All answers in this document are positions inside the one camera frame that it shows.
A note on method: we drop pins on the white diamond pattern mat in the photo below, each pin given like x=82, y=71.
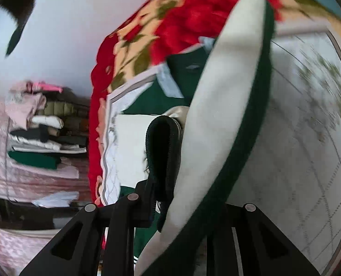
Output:
x=293, y=172

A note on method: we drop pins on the clothes rack with garments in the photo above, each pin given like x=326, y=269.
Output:
x=50, y=129

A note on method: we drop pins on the pink floral curtain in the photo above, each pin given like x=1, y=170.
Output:
x=33, y=207

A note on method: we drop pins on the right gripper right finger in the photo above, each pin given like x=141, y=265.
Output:
x=242, y=240

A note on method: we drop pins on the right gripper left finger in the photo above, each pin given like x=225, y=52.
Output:
x=98, y=239

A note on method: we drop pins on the red floral blanket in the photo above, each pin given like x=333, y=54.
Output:
x=157, y=29

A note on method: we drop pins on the green white varsity jacket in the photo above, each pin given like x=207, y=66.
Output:
x=221, y=128

